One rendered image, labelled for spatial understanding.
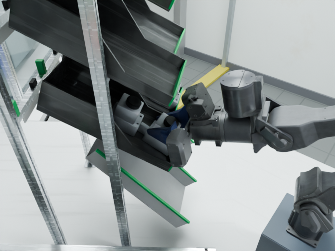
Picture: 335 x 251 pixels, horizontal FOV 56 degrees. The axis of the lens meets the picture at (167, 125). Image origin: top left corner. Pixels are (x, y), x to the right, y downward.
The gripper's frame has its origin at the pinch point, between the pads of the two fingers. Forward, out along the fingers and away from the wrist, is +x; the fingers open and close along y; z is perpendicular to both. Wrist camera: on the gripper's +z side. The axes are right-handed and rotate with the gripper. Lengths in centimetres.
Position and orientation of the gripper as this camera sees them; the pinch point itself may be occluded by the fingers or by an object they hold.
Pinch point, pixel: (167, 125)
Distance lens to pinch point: 62.8
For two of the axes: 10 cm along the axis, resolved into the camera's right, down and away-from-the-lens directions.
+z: -2.0, -8.4, -5.0
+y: -3.6, 5.4, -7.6
